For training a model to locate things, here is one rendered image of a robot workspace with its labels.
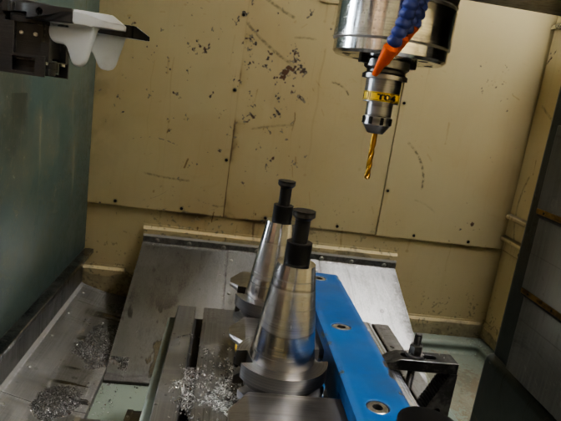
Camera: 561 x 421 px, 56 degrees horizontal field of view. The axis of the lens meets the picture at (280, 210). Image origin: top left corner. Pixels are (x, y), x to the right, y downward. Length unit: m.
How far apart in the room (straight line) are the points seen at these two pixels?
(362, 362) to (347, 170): 1.46
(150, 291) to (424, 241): 0.96
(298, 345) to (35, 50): 0.47
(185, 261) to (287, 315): 1.44
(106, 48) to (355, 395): 0.54
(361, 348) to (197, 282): 1.33
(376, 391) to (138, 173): 1.52
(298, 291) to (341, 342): 0.08
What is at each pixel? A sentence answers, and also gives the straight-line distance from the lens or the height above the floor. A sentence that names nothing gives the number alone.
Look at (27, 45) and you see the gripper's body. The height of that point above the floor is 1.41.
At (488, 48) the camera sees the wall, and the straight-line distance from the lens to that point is 1.94.
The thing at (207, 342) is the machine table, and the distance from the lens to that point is 1.08.
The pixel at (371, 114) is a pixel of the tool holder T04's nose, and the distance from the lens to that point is 0.75.
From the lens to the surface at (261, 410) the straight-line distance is 0.33.
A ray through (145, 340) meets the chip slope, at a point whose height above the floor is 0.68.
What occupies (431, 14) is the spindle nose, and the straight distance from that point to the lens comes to 0.71.
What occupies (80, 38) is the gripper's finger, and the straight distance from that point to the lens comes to 0.64.
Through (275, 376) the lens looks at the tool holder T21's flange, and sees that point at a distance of 0.35.
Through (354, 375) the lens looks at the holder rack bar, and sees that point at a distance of 0.36.
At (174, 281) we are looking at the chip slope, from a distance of 1.70.
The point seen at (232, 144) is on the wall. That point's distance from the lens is 1.76.
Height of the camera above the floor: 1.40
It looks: 12 degrees down
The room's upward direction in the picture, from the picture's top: 8 degrees clockwise
